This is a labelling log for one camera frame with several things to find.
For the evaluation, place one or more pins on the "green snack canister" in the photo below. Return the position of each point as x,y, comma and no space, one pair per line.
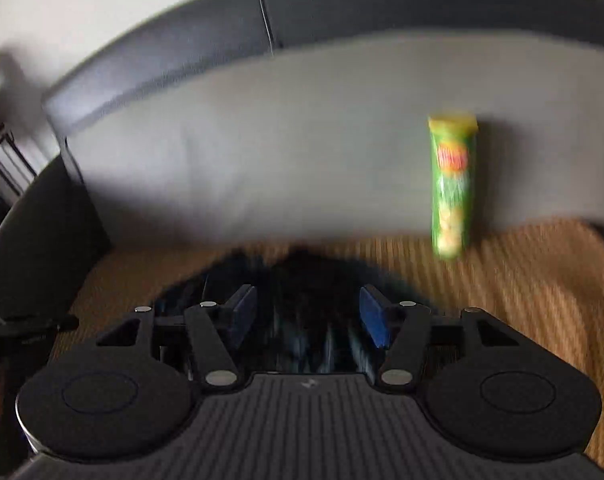
450,185

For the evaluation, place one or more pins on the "tan woven seat mat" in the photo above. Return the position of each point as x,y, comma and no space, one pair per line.
531,280

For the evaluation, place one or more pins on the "dark teal patterned sweater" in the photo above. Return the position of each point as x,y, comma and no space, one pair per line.
307,300

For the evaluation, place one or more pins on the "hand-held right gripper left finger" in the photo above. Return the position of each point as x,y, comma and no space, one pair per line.
244,312

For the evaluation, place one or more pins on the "metal frame rack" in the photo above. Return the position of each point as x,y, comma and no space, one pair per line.
4,165

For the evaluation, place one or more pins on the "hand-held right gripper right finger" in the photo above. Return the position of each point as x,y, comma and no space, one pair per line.
374,320

